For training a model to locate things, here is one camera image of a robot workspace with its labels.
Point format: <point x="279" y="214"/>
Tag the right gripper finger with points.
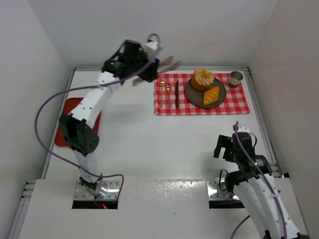
<point x="217" y="150"/>
<point x="224" y="141"/>

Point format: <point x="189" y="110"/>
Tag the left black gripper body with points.
<point x="153" y="69"/>

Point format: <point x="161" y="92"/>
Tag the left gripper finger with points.
<point x="137" y="80"/>
<point x="161" y="64"/>

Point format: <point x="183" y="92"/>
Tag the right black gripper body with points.
<point x="222" y="145"/>

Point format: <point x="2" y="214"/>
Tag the metal tongs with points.
<point x="170" y="65"/>

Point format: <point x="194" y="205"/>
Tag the orange croissant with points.
<point x="211" y="95"/>

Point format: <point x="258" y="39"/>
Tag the round orange bread bun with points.
<point x="202" y="79"/>

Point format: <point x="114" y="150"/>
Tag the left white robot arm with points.
<point x="77" y="126"/>

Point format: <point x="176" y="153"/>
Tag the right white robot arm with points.
<point x="253" y="183"/>

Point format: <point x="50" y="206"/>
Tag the gold fork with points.
<point x="162" y="85"/>

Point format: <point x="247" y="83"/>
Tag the iridescent spoon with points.
<point x="168" y="90"/>

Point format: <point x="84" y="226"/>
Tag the red white checkered cloth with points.
<point x="235" y="102"/>

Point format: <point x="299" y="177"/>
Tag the black knife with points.
<point x="177" y="94"/>

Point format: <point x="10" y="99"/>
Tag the metal cup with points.
<point x="235" y="79"/>

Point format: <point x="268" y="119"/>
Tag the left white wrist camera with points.
<point x="150" y="48"/>

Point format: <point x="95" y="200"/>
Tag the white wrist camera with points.
<point x="150" y="48"/>
<point x="243" y="128"/>

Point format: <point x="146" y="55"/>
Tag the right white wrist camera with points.
<point x="243" y="128"/>

